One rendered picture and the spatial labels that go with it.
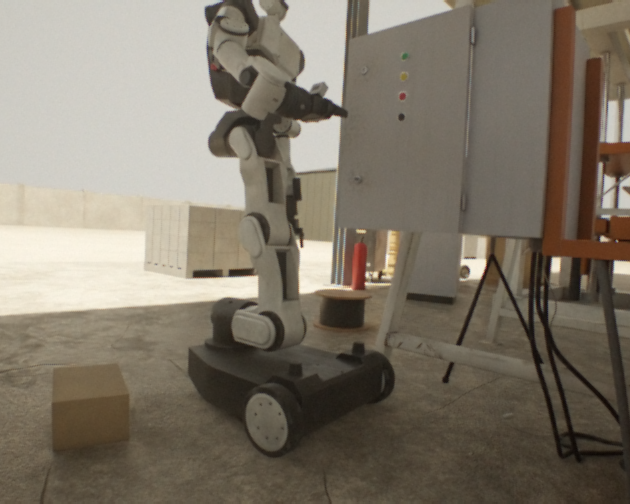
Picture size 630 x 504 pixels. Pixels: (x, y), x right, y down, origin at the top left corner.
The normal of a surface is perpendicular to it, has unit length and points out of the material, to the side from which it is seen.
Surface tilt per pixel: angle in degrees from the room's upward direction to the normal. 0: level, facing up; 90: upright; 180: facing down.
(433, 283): 90
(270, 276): 110
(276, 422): 90
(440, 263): 90
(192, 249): 90
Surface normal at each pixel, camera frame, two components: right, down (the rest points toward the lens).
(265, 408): -0.59, 0.00
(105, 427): 0.53, 0.07
